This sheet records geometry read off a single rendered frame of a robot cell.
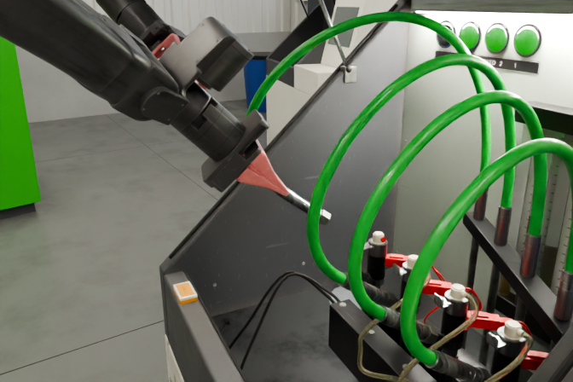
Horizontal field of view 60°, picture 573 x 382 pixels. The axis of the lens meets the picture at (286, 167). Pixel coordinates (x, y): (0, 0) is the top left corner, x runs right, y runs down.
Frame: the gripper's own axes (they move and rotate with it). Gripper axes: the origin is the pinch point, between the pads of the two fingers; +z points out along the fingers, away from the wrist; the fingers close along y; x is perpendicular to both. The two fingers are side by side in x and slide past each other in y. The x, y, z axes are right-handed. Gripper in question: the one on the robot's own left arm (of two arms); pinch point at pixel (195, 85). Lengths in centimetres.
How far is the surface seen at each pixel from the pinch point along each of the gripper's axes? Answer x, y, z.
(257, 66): 37, 584, -126
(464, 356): -4, -8, 53
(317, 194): -5.6, -18.1, 23.6
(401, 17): -28.4, 0.1, 13.6
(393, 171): -13.6, -23.3, 26.5
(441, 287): -7.8, -6.9, 44.1
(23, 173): 180, 240, -109
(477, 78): -31.3, 4.6, 27.5
